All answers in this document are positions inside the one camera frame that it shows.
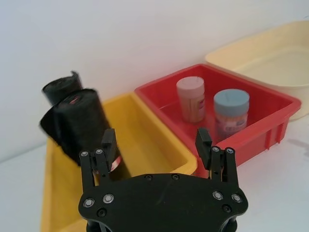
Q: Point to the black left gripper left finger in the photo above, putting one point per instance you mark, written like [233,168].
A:
[105,154]

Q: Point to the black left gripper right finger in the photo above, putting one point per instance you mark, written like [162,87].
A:
[205,152]

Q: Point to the red plastic bin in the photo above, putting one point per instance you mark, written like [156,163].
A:
[246,145]

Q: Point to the black bag roll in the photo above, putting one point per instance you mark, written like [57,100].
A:
[77,120]
[60,89]

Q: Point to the blue-lidded toothpick jar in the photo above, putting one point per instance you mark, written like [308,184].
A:
[231,108]

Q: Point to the yellow plastic bin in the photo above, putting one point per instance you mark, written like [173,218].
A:
[154,135]

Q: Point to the pink-lidded toothpick jar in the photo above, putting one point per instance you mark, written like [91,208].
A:
[190,96]

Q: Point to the cream plastic bin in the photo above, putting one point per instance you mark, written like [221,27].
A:
[270,62]

